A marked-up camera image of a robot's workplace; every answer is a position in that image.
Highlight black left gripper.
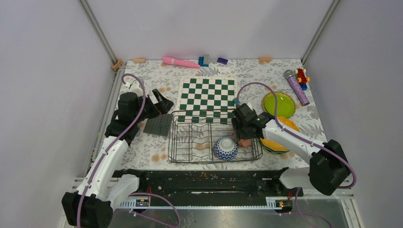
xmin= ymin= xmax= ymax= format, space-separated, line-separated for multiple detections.
xmin=133 ymin=89 xmax=173 ymax=123

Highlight pink mug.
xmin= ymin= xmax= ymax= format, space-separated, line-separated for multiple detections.
xmin=232 ymin=131 xmax=252 ymax=148

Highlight blue white patterned bowl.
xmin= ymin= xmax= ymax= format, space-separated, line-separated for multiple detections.
xmin=213 ymin=136 xmax=239 ymax=161

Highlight teal dotted plate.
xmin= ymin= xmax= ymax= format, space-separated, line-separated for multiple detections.
xmin=260 ymin=142 xmax=290 ymax=154

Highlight orange dotted plate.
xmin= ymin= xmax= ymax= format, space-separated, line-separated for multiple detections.
xmin=260 ymin=117 xmax=300 ymax=149

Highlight plain lime green plate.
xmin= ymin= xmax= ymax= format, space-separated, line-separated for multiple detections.
xmin=262 ymin=92 xmax=296 ymax=118

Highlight metal wire dish rack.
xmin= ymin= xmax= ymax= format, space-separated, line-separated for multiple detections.
xmin=168 ymin=108 xmax=263 ymax=164

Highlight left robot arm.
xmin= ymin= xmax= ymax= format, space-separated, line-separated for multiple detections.
xmin=62 ymin=89 xmax=174 ymax=228

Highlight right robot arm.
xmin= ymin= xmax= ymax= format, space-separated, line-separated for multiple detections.
xmin=231 ymin=104 xmax=352 ymax=196

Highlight grey lego baseplate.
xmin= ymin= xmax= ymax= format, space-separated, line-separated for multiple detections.
xmin=144 ymin=114 xmax=173 ymax=137

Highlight floral tablecloth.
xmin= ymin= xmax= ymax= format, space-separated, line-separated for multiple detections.
xmin=117 ymin=59 xmax=326 ymax=171

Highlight green white chessboard mat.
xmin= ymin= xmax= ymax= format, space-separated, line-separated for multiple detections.
xmin=174 ymin=76 xmax=238 ymax=124

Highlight pink cylindrical toy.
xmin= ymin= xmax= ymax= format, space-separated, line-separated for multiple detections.
xmin=163 ymin=57 xmax=201 ymax=68

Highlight wooden block back left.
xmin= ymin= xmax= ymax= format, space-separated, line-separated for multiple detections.
xmin=133 ymin=58 xmax=146 ymax=64

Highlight blue grey lego bricks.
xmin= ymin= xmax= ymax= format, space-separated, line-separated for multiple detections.
xmin=198 ymin=55 xmax=209 ymax=67

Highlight wooden corner block left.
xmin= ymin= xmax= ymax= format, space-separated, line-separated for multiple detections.
xmin=111 ymin=59 xmax=123 ymax=71

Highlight purple glitter microphone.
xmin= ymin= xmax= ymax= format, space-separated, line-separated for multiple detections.
xmin=283 ymin=70 xmax=310 ymax=106

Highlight wooden block back right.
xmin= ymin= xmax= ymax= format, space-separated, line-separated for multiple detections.
xmin=259 ymin=57 xmax=272 ymax=65

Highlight purple lego brick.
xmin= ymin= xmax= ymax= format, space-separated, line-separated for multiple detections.
xmin=217 ymin=57 xmax=228 ymax=65

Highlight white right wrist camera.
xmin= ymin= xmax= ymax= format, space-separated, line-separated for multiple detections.
xmin=245 ymin=102 xmax=253 ymax=110

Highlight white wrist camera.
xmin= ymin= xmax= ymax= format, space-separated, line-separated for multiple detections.
xmin=123 ymin=80 xmax=143 ymax=96
xmin=245 ymin=102 xmax=253 ymax=110

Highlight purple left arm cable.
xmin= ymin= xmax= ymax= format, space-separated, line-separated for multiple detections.
xmin=76 ymin=73 xmax=182 ymax=228

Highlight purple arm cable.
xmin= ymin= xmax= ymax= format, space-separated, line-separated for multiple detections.
xmin=235 ymin=82 xmax=358 ymax=227
xmin=76 ymin=73 xmax=182 ymax=228

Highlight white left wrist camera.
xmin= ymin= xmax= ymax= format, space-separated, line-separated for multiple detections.
xmin=123 ymin=80 xmax=143 ymax=96

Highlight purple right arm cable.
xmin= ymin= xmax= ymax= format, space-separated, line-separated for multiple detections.
xmin=235 ymin=82 xmax=358 ymax=227

